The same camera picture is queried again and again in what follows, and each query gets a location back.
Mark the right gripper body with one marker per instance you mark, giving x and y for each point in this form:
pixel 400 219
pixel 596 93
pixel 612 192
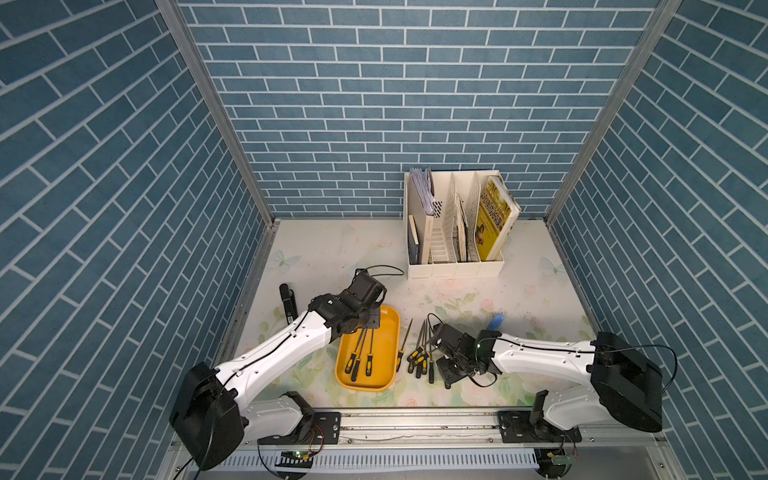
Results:
pixel 450 369

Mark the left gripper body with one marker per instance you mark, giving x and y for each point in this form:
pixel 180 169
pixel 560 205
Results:
pixel 368 317

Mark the file tool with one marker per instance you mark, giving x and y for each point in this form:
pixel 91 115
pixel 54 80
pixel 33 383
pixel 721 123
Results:
pixel 429 350
pixel 370 355
pixel 419 370
pixel 413 358
pixel 358 356
pixel 401 350

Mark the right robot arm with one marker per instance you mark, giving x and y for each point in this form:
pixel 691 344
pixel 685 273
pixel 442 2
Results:
pixel 608 379

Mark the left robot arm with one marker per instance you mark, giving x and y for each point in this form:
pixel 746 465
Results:
pixel 216 407

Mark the yellow plastic storage box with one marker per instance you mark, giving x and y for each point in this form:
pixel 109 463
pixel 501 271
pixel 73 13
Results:
pixel 386 344

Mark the white file organizer rack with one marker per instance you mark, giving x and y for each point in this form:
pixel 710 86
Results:
pixel 447 239

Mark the blue object on table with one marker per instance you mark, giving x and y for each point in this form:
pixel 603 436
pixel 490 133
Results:
pixel 495 323

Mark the black stapler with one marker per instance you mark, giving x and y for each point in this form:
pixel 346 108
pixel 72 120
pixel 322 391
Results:
pixel 289 302

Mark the black book in rack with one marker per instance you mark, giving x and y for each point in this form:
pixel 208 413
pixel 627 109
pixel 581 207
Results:
pixel 414 246

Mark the purple patterned papers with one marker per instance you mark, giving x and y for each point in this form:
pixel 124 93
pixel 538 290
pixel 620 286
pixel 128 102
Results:
pixel 422 182

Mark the yellow book in rack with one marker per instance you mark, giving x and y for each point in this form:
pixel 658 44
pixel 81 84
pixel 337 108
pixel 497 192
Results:
pixel 497 212

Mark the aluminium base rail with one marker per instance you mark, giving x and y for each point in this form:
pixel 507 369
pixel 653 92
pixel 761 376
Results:
pixel 434 439

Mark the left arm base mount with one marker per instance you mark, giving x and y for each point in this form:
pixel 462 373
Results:
pixel 290 420

